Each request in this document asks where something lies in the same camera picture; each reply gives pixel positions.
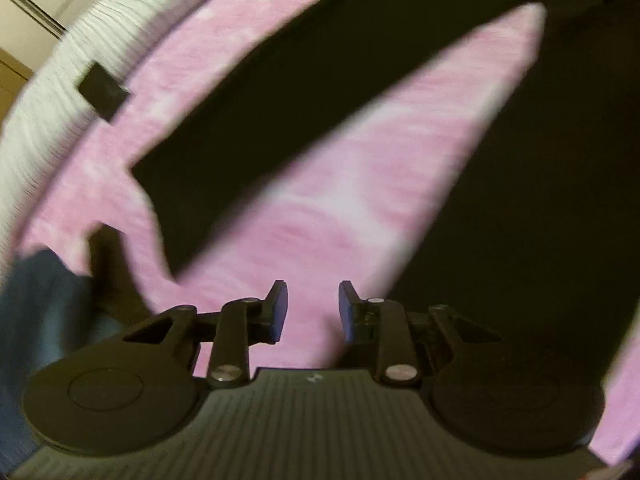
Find black flat rectangular object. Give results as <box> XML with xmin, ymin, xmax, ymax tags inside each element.
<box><xmin>77</xmin><ymin>62</ymin><xmax>132</xmax><ymax>122</ymax></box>

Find blue jeans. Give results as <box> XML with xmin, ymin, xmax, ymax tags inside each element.
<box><xmin>0</xmin><ymin>250</ymin><xmax>96</xmax><ymax>411</ymax></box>

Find black garment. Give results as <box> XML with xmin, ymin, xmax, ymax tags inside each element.
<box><xmin>131</xmin><ymin>0</ymin><xmax>640</xmax><ymax>386</ymax></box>

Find brown wooden door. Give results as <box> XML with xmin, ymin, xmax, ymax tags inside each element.
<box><xmin>0</xmin><ymin>47</ymin><xmax>33</xmax><ymax>126</ymax></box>

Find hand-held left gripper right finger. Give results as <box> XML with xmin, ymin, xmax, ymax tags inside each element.
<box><xmin>338</xmin><ymin>280</ymin><xmax>503</xmax><ymax>391</ymax></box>

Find pink floral blanket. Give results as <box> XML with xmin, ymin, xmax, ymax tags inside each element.
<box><xmin>10</xmin><ymin>0</ymin><xmax>640</xmax><ymax>466</ymax></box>

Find dark olive garment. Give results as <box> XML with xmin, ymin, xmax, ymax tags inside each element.
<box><xmin>85</xmin><ymin>222</ymin><xmax>173</xmax><ymax>331</ymax></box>

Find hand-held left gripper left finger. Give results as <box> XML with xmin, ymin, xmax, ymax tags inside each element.
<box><xmin>122</xmin><ymin>280</ymin><xmax>291</xmax><ymax>391</ymax></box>

